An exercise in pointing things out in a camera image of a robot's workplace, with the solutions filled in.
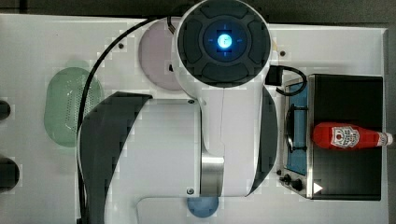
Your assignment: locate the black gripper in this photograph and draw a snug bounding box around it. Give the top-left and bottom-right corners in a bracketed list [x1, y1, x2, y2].
[265, 65, 283, 86]

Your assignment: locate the red ketchup bottle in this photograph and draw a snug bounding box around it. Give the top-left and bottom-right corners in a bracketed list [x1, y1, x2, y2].
[311, 122, 395, 150]

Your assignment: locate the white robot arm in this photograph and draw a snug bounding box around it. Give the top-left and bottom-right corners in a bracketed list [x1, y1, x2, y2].
[78, 0, 278, 224]

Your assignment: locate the black toaster oven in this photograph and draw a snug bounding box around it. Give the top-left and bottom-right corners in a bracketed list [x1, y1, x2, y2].
[277, 75, 383, 201]

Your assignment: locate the lilac round plate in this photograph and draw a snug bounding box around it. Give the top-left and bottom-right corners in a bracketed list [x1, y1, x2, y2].
[138, 19, 181, 91]

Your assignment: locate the blue plastic cup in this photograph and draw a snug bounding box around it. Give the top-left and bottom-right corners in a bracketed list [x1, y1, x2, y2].
[187, 197, 219, 218]

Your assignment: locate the green plastic colander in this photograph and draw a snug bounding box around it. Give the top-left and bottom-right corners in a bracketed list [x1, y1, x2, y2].
[44, 63, 90, 147]

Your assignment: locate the black oven door handle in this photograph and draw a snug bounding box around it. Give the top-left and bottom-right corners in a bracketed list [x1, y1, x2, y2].
[286, 104, 308, 153]

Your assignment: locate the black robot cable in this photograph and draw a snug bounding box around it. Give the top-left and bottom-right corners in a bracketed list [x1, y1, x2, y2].
[76, 16, 163, 224]

